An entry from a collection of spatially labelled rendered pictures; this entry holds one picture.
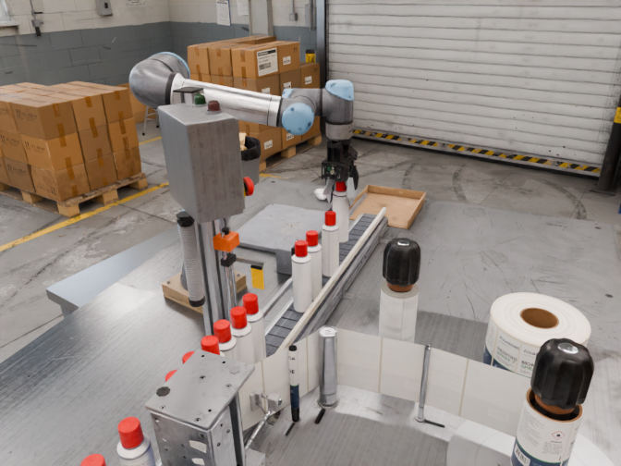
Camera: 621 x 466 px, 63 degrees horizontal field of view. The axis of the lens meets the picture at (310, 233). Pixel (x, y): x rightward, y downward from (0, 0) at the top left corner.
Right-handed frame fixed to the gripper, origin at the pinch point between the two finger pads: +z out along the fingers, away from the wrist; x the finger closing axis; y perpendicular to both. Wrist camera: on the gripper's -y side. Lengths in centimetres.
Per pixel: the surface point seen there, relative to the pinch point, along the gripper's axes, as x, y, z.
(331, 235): 1.2, 11.3, 6.5
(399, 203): 4, -62, 25
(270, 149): -181, -293, 89
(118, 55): -457, -404, 25
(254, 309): 1, 57, 3
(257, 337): 2, 58, 9
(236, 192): 0, 58, -24
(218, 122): -1, 60, -38
